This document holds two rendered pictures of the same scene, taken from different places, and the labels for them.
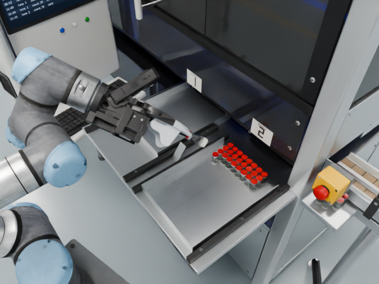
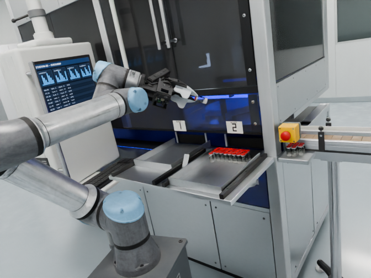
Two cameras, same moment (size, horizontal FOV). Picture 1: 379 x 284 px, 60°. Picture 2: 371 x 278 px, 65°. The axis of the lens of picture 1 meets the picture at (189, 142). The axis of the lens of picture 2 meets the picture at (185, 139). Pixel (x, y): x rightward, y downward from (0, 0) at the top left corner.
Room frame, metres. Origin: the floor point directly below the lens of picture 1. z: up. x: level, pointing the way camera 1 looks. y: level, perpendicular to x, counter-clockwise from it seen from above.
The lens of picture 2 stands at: (-0.52, 0.28, 1.42)
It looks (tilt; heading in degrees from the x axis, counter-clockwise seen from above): 17 degrees down; 348
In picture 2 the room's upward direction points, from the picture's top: 10 degrees counter-clockwise
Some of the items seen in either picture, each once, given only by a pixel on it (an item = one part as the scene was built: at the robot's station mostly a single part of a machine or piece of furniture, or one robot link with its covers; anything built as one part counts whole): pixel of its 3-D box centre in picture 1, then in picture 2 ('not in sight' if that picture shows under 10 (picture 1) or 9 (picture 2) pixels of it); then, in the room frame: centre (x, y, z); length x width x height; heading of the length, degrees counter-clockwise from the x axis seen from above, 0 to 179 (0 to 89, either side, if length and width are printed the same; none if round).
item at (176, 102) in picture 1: (175, 115); (173, 152); (0.95, 0.05, 0.90); 0.34 x 0.26 x 0.04; 128
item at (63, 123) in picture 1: (94, 105); (110, 172); (1.10, 0.41, 0.82); 0.40 x 0.14 x 0.02; 139
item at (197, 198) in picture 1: (210, 187); (216, 168); (0.61, -0.06, 0.90); 0.34 x 0.26 x 0.04; 127
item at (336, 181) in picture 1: (331, 183); (289, 132); (0.56, -0.40, 1.00); 0.08 x 0.07 x 0.07; 128
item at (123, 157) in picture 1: (188, 154); (191, 165); (0.77, 0.01, 0.87); 0.70 x 0.48 x 0.02; 38
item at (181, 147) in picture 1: (167, 159); (179, 165); (0.72, 0.08, 0.91); 0.14 x 0.03 x 0.06; 128
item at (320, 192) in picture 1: (321, 191); (286, 135); (0.53, -0.36, 0.99); 0.04 x 0.04 x 0.04; 38
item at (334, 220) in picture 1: (331, 204); (297, 155); (0.57, -0.44, 0.87); 0.14 x 0.13 x 0.02; 128
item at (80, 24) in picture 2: not in sight; (81, 52); (1.59, 0.42, 1.51); 0.49 x 0.01 x 0.59; 38
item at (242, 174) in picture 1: (236, 169); (228, 156); (0.68, -0.15, 0.90); 0.18 x 0.02 x 0.05; 37
